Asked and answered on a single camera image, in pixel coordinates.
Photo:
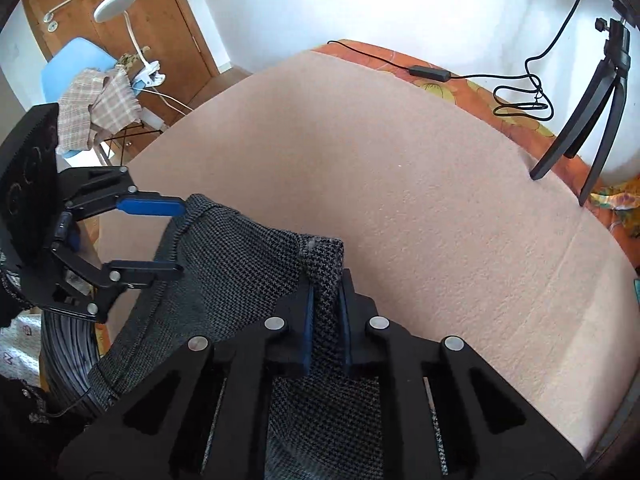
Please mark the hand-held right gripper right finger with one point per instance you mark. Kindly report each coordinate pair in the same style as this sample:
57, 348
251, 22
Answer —
344, 332

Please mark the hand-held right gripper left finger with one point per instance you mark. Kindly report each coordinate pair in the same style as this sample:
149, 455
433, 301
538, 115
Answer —
307, 332

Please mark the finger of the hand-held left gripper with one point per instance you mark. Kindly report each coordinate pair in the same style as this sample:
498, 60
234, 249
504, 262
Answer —
150, 207
145, 271

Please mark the grey houndstooth pants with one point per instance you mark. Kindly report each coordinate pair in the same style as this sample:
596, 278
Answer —
225, 270

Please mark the beige checked cloth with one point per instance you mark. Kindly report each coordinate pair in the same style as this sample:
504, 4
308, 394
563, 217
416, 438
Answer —
115, 102

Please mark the black ribbed container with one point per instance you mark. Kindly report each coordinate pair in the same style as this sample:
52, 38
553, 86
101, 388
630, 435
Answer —
65, 355

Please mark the light blue chair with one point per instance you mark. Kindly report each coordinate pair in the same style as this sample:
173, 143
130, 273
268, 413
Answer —
70, 57

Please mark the white printed cloth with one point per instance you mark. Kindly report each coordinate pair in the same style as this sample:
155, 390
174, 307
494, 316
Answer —
20, 345

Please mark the beige blanket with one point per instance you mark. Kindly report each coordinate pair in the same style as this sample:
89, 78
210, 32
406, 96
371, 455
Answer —
400, 185

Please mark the wooden door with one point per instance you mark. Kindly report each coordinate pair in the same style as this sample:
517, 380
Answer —
165, 35

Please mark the dark cloth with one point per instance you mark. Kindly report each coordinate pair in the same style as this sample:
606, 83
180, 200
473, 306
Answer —
30, 435

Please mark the white clip lamp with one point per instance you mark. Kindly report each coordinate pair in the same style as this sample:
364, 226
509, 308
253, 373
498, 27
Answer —
115, 5

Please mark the orange floral bed sheet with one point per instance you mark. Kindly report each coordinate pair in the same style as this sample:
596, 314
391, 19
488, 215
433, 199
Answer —
618, 220

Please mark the black tripod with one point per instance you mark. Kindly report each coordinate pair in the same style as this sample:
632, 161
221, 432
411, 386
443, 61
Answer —
580, 110

